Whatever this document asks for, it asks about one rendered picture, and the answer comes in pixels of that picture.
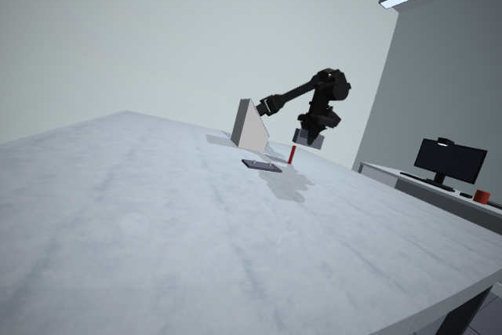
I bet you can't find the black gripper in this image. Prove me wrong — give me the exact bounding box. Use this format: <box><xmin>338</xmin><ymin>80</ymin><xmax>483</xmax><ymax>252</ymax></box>
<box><xmin>297</xmin><ymin>98</ymin><xmax>336</xmax><ymax>145</ymax></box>

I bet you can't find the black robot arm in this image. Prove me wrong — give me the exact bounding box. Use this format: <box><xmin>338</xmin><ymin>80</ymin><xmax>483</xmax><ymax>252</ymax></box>
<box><xmin>256</xmin><ymin>67</ymin><xmax>351</xmax><ymax>127</ymax></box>

